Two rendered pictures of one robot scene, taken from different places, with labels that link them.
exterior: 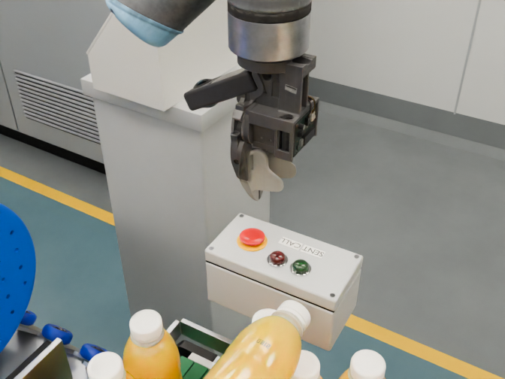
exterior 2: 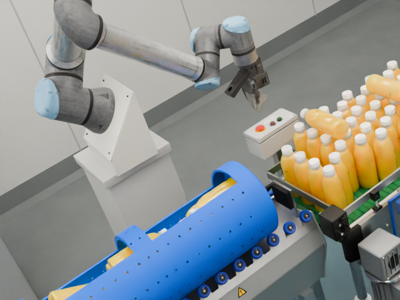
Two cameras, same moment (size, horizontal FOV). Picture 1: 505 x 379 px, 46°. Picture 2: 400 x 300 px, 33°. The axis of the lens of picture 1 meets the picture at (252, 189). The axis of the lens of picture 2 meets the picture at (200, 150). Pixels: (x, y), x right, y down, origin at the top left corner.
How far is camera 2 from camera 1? 217 cm
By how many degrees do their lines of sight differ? 44
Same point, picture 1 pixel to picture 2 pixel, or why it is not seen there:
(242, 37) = (250, 58)
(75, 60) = not seen: outside the picture
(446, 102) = (71, 148)
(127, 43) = (132, 137)
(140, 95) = (144, 156)
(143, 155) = (145, 192)
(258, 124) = (258, 80)
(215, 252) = (261, 137)
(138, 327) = (288, 149)
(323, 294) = (293, 116)
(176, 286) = not seen: hidden behind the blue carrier
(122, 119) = (128, 184)
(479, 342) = not seen: hidden behind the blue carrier
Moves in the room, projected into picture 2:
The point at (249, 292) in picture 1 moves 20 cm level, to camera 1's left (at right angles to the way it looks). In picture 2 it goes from (275, 140) to (256, 171)
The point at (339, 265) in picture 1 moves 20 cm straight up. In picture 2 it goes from (282, 112) to (270, 69)
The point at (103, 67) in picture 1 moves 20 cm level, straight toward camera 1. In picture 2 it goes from (121, 160) to (169, 153)
